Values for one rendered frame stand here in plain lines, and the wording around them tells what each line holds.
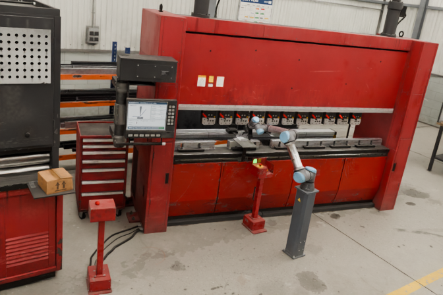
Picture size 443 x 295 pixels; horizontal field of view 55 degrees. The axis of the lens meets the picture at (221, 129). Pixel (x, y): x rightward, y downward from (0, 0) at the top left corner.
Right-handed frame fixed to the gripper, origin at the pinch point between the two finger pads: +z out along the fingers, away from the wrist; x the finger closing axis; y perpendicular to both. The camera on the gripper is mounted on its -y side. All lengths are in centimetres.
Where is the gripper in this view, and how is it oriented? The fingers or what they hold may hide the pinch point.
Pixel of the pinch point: (244, 136)
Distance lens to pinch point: 485.5
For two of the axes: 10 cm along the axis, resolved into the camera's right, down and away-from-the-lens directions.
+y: -2.0, -8.6, 4.7
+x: -9.2, 0.0, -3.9
